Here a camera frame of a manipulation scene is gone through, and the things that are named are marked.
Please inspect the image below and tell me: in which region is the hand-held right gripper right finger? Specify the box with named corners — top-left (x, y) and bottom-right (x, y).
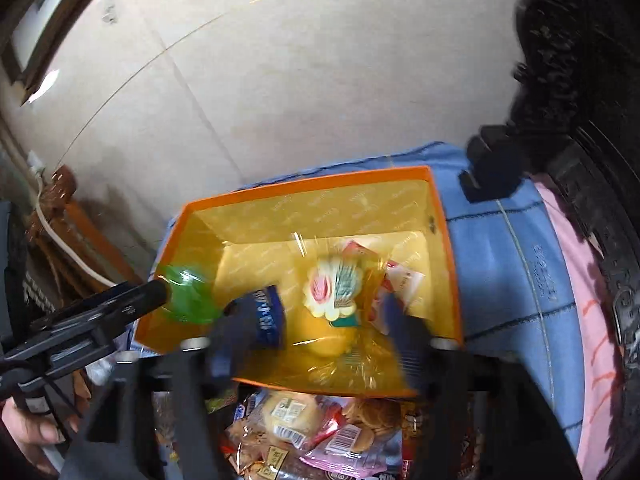
top-left (382, 292), bottom-right (586, 480)

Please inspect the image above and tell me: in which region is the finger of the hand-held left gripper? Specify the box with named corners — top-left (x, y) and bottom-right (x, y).
top-left (106, 279), bottom-right (171, 327)

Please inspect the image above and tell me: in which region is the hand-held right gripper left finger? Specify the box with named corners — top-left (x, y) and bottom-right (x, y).
top-left (60, 297), bottom-right (263, 480)

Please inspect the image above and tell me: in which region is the green snack packet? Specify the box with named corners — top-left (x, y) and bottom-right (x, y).
top-left (157, 264), bottom-right (224, 326)

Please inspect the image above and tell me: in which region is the blue cookie packet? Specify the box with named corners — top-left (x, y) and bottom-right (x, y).
top-left (249, 285), bottom-right (287, 352)

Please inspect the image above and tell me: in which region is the red and white snack packet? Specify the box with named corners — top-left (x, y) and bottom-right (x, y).
top-left (370, 257), bottom-right (427, 336)

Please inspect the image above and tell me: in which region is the pile of snack packets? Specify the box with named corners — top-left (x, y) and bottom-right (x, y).
top-left (150, 389), bottom-right (481, 480)

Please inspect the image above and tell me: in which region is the flower-shaped candy packet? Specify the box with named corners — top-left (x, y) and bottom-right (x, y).
top-left (302, 255), bottom-right (364, 321)

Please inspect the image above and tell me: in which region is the orange box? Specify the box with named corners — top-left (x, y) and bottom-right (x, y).
top-left (131, 166), bottom-right (463, 398)

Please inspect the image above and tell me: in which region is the person's left hand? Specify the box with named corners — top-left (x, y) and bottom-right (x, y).
top-left (0, 399), bottom-right (81, 476)

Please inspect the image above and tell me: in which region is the wooden chair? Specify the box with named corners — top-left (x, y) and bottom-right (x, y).
top-left (25, 165), bottom-right (147, 307)

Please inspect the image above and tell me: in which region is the blue quilted blanket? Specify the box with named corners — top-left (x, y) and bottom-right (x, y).
top-left (127, 141), bottom-right (586, 466)

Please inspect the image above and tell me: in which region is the pink sheet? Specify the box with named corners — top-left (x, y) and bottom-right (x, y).
top-left (532, 180), bottom-right (632, 480)

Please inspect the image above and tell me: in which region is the dark carved wooden headboard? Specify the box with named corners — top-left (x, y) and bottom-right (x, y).
top-left (457, 0), bottom-right (640, 411)

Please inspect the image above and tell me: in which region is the white cable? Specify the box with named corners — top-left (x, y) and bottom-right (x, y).
top-left (29, 159), bottom-right (115, 287)

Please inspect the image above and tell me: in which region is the dark wooden frame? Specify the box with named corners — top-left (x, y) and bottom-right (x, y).
top-left (0, 0), bottom-right (118, 107)

